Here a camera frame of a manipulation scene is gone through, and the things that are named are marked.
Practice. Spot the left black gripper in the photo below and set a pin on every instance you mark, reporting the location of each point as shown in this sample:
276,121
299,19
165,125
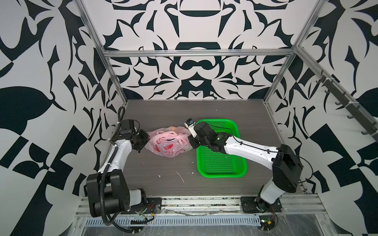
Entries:
145,137

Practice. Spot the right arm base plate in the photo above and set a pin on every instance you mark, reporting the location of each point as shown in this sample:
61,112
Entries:
251,204

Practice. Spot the small circuit board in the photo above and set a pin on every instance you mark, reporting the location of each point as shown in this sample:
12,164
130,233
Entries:
268,222

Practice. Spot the pink plastic bag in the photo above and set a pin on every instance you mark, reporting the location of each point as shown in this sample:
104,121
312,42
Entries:
166,143

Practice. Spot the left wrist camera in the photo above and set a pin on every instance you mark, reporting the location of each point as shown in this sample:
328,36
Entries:
128,128

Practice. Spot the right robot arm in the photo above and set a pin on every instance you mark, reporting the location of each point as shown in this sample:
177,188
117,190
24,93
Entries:
285,165

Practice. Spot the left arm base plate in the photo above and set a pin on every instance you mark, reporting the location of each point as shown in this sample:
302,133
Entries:
147,206

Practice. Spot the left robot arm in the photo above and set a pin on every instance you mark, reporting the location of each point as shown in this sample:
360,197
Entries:
107,190

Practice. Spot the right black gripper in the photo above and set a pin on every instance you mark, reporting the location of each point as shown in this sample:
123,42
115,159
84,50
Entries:
192,143

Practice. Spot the white slotted cable duct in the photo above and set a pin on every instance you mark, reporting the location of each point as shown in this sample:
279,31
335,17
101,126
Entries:
206,220

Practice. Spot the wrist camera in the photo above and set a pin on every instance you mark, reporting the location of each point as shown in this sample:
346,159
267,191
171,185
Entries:
128,128
190,125

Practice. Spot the green plastic basket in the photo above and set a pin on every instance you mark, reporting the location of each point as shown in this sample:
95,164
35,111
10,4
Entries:
218,165

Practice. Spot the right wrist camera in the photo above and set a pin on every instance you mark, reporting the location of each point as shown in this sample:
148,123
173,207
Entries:
190,125

